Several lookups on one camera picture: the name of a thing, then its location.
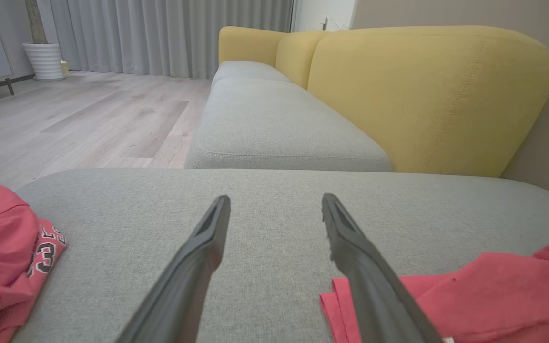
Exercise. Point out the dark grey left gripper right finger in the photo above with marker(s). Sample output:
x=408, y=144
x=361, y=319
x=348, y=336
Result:
x=374, y=295

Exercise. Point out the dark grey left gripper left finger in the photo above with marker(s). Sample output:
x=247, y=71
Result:
x=184, y=286

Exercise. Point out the red white sports jersey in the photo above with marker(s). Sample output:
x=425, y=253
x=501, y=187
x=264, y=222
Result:
x=493, y=295

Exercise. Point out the grey sofa seat cushion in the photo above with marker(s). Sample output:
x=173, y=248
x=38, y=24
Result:
x=279, y=124
x=246, y=70

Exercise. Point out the small yellowish floor object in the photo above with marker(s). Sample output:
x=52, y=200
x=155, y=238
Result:
x=65, y=68

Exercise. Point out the grey pleated curtain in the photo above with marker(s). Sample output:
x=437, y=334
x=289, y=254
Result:
x=160, y=33

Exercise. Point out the white ribbed plant pot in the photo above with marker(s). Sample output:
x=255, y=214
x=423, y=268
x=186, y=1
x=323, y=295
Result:
x=43, y=62

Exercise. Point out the white door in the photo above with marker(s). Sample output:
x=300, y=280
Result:
x=312, y=14

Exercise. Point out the brown plant trunk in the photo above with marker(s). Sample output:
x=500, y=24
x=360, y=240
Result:
x=35, y=21

